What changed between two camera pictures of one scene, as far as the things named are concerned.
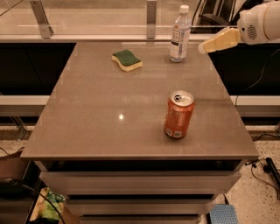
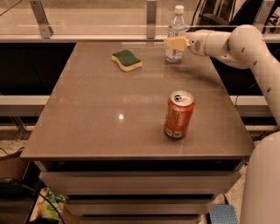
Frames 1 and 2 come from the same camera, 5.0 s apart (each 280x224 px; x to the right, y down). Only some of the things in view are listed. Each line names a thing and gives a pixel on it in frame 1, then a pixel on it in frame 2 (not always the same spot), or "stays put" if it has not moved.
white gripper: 249,29 → 197,44
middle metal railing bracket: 151,19 stays put
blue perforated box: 223,213 stays put
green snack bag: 44,209 stays put
